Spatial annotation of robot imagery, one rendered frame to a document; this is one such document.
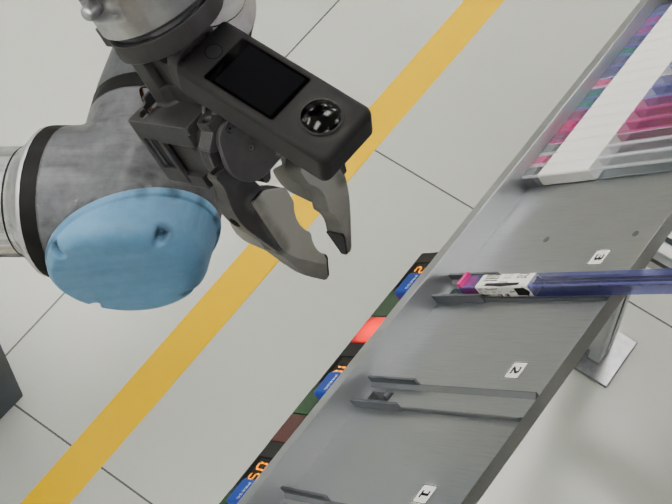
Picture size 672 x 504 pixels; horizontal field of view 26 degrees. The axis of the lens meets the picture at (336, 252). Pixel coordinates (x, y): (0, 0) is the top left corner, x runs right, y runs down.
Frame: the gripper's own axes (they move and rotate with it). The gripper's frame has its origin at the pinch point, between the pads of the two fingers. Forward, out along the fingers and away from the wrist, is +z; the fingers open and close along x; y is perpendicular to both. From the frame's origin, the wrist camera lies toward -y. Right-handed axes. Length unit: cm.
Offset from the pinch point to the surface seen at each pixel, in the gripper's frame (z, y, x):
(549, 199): 16.0, 3.6, -21.2
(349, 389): 15.7, 7.9, 0.8
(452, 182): 63, 70, -62
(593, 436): 82, 39, -40
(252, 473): 20.1, 15.5, 8.1
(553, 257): 14.4, -2.1, -14.4
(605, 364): 80, 42, -50
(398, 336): 16.1, 7.8, -5.2
